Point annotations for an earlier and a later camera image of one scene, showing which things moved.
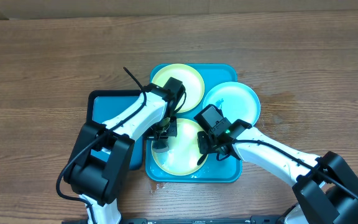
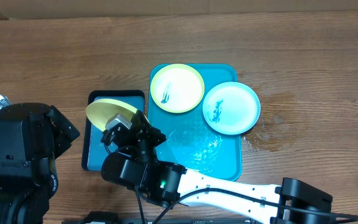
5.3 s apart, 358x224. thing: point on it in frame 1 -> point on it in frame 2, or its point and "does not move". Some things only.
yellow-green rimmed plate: x=184 y=151 -> x=100 y=111
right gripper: x=202 y=143 -> x=145 y=130
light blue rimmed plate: x=237 y=101 does not move
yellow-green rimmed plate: x=191 y=81 does not move
